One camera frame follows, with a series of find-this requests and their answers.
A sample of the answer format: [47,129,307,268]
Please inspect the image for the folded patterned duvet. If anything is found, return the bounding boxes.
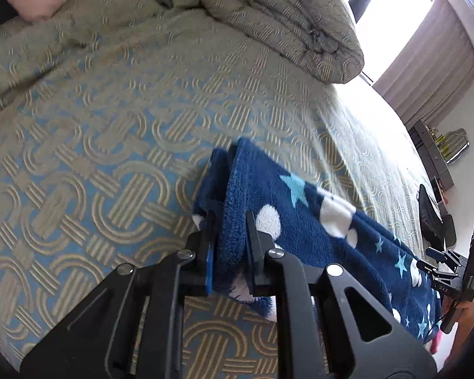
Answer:
[118,0,365,84]

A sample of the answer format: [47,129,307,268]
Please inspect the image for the person's right forearm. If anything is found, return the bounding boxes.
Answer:
[450,301,474,364]

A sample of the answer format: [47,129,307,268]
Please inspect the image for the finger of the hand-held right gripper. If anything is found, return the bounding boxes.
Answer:
[425,247,467,267]
[416,260,459,282]

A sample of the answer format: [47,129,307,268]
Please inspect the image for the window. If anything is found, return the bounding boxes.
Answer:
[324,0,435,87]

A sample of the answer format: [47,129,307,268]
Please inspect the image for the grey shelf unit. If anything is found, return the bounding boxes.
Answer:
[413,120,455,206]

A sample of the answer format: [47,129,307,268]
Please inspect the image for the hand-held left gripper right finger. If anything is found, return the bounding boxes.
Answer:
[245,211,437,379]

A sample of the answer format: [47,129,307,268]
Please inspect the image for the blue star fleece pants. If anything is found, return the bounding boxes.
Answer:
[191,137,443,342]

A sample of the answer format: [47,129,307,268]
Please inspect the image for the bed with patterned bedspread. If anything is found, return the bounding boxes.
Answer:
[0,0,443,379]

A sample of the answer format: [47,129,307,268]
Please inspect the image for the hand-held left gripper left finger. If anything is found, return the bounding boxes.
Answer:
[20,209,222,379]

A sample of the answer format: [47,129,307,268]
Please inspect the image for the black cloth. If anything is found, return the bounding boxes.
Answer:
[418,183,444,246]

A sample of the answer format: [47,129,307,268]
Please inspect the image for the green bottles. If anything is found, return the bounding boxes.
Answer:
[427,126,447,153]

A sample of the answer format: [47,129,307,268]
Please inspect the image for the wavy edged mirror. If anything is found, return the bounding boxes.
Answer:
[438,128,470,162]

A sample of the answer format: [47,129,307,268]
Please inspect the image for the beige curtain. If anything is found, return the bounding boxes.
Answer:
[373,0,474,127]

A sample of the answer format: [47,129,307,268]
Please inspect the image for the dark grey chair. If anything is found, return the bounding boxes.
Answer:
[441,215,457,249]

